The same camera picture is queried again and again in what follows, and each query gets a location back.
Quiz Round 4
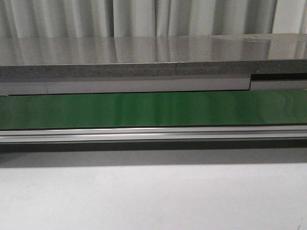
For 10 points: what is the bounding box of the green conveyor belt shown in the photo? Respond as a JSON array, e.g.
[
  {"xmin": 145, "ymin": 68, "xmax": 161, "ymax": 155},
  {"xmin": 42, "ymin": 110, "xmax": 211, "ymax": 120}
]
[{"xmin": 0, "ymin": 90, "xmax": 307, "ymax": 130}]

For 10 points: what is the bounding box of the grey stone counter slab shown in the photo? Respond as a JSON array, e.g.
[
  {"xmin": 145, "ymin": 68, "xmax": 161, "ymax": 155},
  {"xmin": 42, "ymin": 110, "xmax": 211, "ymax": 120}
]
[{"xmin": 0, "ymin": 34, "xmax": 307, "ymax": 82}]

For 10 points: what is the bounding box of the white pleated curtain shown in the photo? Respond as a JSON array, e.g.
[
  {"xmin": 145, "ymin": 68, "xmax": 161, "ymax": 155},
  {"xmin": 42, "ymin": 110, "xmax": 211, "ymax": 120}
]
[{"xmin": 0, "ymin": 0, "xmax": 307, "ymax": 38}]

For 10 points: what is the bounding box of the grey conveyor rear rail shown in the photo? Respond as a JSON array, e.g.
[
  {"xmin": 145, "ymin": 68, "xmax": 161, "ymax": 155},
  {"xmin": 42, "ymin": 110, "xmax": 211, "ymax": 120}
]
[{"xmin": 0, "ymin": 73, "xmax": 307, "ymax": 96}]

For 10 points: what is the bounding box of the aluminium conveyor front rail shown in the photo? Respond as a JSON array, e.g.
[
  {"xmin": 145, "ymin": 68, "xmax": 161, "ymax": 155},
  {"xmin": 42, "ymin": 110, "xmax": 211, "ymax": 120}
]
[{"xmin": 0, "ymin": 125, "xmax": 307, "ymax": 144}]

